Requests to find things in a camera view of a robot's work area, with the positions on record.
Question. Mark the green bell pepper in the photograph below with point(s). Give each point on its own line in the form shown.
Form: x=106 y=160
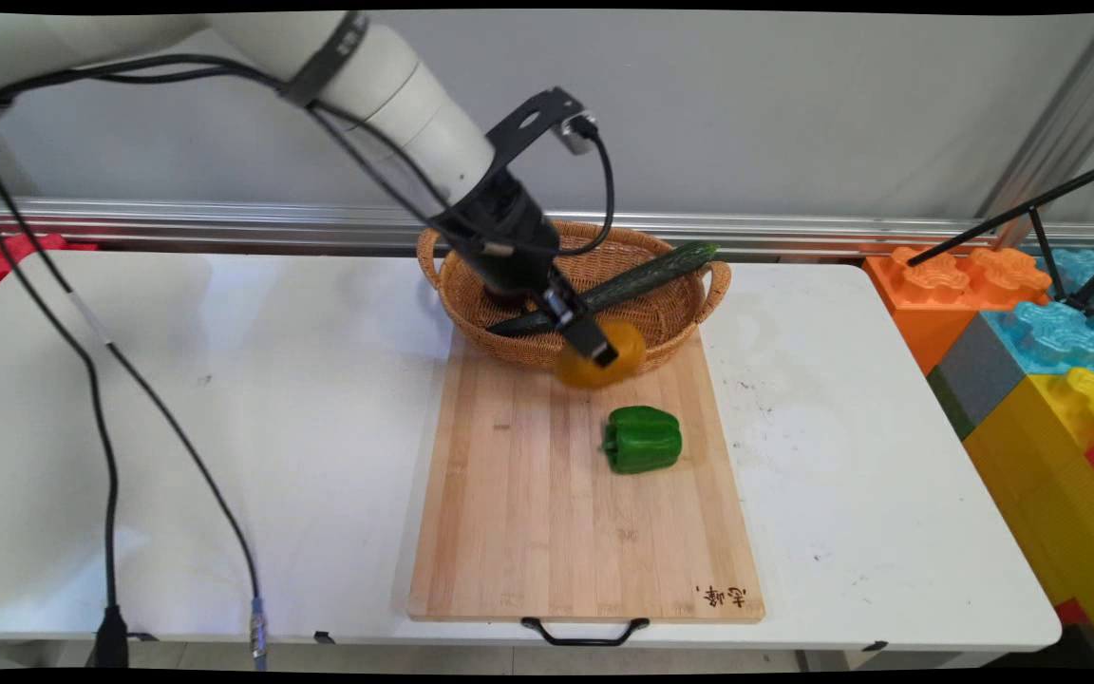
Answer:
x=644 y=442

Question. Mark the orange fruit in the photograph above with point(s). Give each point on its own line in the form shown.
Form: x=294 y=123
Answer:
x=630 y=356

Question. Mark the bamboo cutting board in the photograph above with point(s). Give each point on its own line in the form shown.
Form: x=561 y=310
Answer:
x=528 y=513

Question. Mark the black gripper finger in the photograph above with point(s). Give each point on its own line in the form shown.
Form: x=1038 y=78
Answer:
x=593 y=340

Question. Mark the green cucumber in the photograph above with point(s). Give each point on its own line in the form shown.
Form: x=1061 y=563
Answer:
x=642 y=275

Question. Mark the black camera bracket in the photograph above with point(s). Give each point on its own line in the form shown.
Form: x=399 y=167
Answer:
x=509 y=142

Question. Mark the light blue toy block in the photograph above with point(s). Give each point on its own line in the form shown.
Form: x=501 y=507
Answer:
x=1074 y=266
x=1050 y=337

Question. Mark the black tripod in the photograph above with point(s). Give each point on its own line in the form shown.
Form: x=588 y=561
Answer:
x=1022 y=208

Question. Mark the grey toy block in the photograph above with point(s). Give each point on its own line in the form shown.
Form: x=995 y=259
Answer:
x=979 y=375

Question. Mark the aluminium rail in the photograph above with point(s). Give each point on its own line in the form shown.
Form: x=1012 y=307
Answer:
x=224 y=223

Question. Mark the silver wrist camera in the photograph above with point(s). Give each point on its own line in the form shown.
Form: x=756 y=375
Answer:
x=574 y=138

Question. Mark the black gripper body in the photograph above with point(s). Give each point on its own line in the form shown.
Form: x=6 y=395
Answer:
x=509 y=237

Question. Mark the woven wicker basket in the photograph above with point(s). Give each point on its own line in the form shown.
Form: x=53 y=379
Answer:
x=651 y=306

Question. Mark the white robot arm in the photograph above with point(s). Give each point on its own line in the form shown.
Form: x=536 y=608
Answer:
x=386 y=85

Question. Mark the yellow toy block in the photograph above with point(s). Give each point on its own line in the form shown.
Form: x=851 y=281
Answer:
x=1050 y=494

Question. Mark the orange toy block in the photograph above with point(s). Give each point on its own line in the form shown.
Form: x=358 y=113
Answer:
x=917 y=313

